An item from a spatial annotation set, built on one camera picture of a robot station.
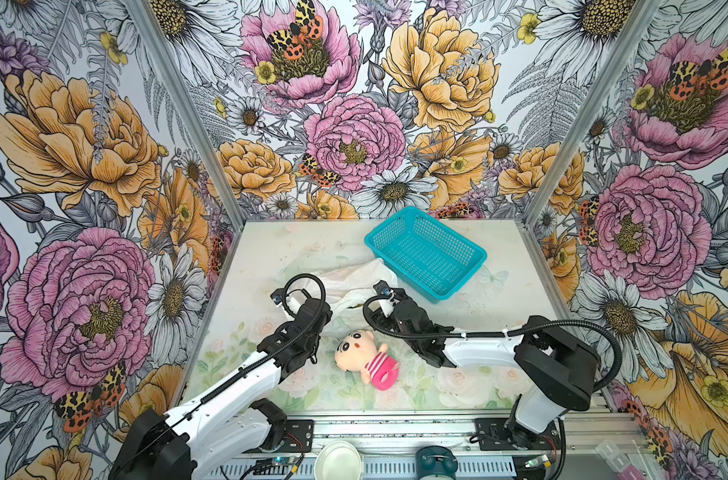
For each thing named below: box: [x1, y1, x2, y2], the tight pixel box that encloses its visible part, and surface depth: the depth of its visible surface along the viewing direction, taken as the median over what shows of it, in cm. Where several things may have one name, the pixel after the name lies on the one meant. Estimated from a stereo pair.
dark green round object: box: [415, 445, 459, 480], surface depth 66 cm
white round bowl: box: [314, 440, 363, 480], surface depth 71 cm
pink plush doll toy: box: [334, 331, 401, 391], surface depth 81 cm
